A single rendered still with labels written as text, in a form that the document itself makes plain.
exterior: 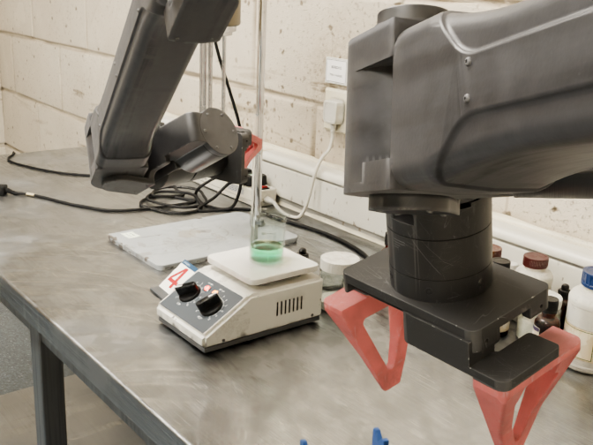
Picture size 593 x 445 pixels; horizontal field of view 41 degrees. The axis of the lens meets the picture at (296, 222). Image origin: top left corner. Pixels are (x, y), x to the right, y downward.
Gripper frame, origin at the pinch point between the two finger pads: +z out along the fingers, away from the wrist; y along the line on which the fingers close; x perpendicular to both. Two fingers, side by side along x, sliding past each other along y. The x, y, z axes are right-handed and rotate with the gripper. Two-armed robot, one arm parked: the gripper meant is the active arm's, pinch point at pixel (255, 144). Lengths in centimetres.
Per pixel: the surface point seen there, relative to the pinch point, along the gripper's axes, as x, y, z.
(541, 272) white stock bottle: 17.1, -33.3, 25.8
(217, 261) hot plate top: 16.8, 3.0, -3.9
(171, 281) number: 23.9, 15.3, -0.4
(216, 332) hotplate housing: 22.6, -4.1, -12.0
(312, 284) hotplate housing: 19.1, -8.6, 3.2
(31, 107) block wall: 27, 183, 98
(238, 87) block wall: 3, 53, 61
